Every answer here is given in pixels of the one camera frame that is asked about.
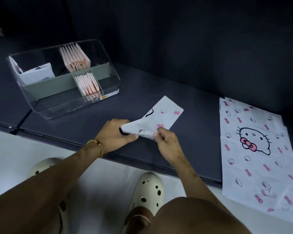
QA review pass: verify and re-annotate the person's left hand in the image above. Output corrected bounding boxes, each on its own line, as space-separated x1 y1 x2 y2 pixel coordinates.
94 119 139 155

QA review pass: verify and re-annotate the person's right hand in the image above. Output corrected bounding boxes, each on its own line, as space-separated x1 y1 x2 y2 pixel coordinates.
153 127 186 163

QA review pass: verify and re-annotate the white kitty bags group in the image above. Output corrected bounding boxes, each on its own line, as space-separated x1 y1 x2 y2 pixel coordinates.
119 96 184 142

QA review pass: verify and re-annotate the pink bags row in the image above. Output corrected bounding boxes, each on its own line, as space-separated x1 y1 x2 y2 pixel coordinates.
87 72 101 92

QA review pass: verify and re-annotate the clear plastic organizer box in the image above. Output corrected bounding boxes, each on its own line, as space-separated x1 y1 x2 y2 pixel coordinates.
7 39 121 121

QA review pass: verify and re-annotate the stack of kitty bags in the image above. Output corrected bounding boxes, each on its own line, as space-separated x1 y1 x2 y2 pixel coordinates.
219 97 293 225

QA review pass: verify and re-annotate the person's left forearm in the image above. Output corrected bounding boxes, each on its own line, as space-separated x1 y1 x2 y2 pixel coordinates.
0 143 103 234

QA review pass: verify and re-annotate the person's right forearm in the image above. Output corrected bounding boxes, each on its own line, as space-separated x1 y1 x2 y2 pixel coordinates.
171 156 235 212

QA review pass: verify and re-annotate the person's right leg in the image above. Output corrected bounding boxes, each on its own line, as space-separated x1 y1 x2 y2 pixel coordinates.
124 197 252 234

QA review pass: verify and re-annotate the cream right clog shoe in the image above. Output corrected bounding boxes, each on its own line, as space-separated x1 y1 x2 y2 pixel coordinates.
124 172 164 234

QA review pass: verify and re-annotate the cream clog shoe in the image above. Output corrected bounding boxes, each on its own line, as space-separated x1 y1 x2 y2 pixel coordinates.
27 157 69 234
124 172 164 234

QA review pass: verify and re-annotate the cream left clog shoe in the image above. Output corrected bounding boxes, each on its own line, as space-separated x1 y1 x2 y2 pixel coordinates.
27 157 69 234

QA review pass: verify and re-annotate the dark blue sofa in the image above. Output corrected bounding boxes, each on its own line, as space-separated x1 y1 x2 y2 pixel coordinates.
0 0 293 188

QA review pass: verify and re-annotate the brown bead bracelet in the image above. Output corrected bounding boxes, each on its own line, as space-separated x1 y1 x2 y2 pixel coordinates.
86 139 104 158

